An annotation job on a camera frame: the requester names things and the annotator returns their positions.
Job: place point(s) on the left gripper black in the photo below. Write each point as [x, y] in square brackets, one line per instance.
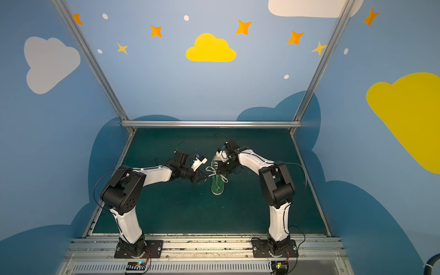
[194, 173]

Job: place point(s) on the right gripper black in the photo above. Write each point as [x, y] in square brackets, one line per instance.
[224, 167]

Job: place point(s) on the green canvas sneaker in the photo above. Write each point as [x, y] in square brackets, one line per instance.
[217, 186]

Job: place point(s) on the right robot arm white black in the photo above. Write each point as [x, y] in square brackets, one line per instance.
[276, 186]

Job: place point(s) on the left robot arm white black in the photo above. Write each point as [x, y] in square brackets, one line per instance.
[123, 190]

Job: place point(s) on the left controller board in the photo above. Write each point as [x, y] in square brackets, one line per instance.
[135, 268]

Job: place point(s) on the controller board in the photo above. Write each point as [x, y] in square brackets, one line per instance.
[135, 268]
[279, 268]

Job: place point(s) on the right controller board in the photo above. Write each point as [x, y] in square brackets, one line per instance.
[279, 268]

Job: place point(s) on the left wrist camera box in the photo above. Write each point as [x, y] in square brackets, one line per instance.
[198, 161]

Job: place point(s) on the back aluminium frame bar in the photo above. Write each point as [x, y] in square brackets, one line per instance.
[210, 124]

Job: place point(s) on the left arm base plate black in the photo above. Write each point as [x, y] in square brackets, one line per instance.
[142, 249]

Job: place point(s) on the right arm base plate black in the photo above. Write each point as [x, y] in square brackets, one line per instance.
[268, 248]

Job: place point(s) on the front aluminium rail bed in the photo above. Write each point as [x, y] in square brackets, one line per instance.
[202, 254]

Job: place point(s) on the right aluminium frame post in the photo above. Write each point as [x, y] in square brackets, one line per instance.
[332, 43]

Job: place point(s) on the aluminium frame post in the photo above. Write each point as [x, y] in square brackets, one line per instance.
[74, 29]
[332, 43]

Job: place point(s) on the left aluminium frame post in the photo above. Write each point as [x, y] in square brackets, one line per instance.
[74, 29]

